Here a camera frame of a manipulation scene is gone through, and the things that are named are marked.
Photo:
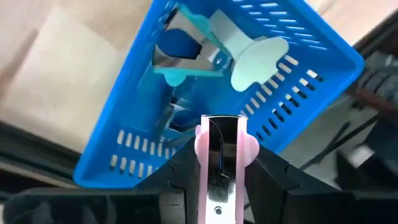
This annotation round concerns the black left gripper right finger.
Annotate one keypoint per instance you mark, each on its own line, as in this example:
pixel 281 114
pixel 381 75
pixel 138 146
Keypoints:
pixel 267 193

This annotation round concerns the black aluminium table frame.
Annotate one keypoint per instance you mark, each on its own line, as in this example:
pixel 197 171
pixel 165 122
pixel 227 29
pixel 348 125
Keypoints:
pixel 31 161

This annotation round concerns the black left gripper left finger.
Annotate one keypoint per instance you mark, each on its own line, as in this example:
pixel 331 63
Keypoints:
pixel 180 193

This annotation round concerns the teal staple remover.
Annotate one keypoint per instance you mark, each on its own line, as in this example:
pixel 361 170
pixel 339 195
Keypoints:
pixel 258 59

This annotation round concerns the silver binder clip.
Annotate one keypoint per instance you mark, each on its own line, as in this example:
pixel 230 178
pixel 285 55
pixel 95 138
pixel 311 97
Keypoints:
pixel 222 186

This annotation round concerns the blue plastic basket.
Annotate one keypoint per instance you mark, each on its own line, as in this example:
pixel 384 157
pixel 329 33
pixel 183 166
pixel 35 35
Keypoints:
pixel 136 102

